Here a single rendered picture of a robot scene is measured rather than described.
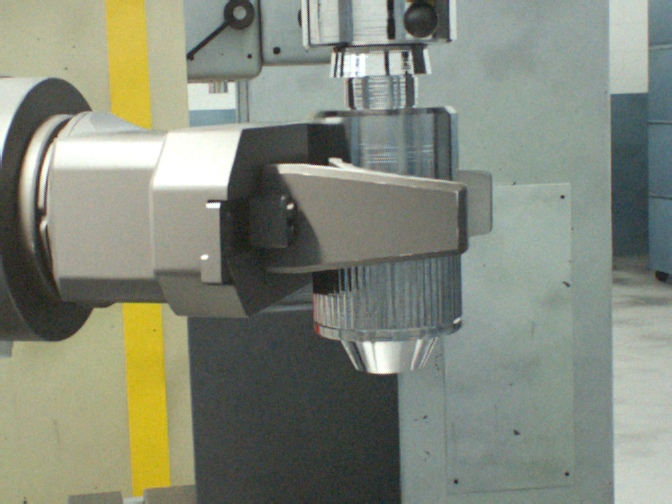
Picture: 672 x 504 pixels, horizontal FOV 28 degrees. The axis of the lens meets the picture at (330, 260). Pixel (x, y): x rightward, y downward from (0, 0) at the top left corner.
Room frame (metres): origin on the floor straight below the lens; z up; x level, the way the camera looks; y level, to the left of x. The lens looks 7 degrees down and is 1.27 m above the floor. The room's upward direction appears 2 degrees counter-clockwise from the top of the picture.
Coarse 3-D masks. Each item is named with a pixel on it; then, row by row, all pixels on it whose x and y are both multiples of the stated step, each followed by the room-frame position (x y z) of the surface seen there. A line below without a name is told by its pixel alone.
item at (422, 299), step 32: (320, 160) 0.41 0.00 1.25; (352, 160) 0.40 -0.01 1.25; (384, 160) 0.40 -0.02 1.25; (416, 160) 0.40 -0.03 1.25; (448, 160) 0.41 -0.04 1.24; (320, 288) 0.41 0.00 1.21; (352, 288) 0.40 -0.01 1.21; (384, 288) 0.40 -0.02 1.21; (416, 288) 0.40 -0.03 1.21; (448, 288) 0.41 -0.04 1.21; (320, 320) 0.41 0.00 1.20; (352, 320) 0.40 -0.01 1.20; (384, 320) 0.40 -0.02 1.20; (416, 320) 0.40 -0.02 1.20; (448, 320) 0.41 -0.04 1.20
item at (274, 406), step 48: (192, 336) 0.75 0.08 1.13; (240, 336) 0.76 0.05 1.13; (288, 336) 0.76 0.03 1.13; (192, 384) 0.76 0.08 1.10; (240, 384) 0.76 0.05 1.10; (288, 384) 0.76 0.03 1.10; (336, 384) 0.76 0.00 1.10; (384, 384) 0.76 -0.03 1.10; (192, 432) 0.76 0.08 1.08; (240, 432) 0.76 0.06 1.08; (288, 432) 0.76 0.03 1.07; (336, 432) 0.76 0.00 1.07; (384, 432) 0.76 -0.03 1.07; (240, 480) 0.76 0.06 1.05; (288, 480) 0.76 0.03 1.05; (336, 480) 0.76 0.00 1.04; (384, 480) 0.76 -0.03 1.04
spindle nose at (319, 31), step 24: (312, 0) 0.41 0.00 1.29; (336, 0) 0.40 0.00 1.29; (360, 0) 0.40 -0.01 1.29; (384, 0) 0.40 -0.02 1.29; (456, 0) 0.42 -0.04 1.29; (312, 24) 0.41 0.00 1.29; (336, 24) 0.40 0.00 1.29; (360, 24) 0.40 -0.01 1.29; (384, 24) 0.40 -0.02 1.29; (456, 24) 0.42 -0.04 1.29; (312, 48) 0.42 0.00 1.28
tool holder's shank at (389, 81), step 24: (336, 48) 0.41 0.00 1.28; (360, 48) 0.41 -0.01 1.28; (384, 48) 0.41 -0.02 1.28; (408, 48) 0.41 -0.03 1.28; (336, 72) 0.41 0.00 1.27; (360, 72) 0.41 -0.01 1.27; (384, 72) 0.41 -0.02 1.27; (408, 72) 0.41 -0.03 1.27; (360, 96) 0.41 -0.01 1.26; (384, 96) 0.41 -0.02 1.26; (408, 96) 0.41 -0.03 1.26
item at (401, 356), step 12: (348, 348) 0.41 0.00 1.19; (360, 348) 0.41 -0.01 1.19; (372, 348) 0.41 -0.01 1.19; (384, 348) 0.41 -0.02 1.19; (396, 348) 0.41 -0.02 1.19; (408, 348) 0.41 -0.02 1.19; (420, 348) 0.41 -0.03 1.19; (360, 360) 0.41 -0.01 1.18; (372, 360) 0.41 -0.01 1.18; (384, 360) 0.41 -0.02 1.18; (396, 360) 0.41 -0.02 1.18; (408, 360) 0.41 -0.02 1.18; (420, 360) 0.41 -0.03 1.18; (384, 372) 0.41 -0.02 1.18
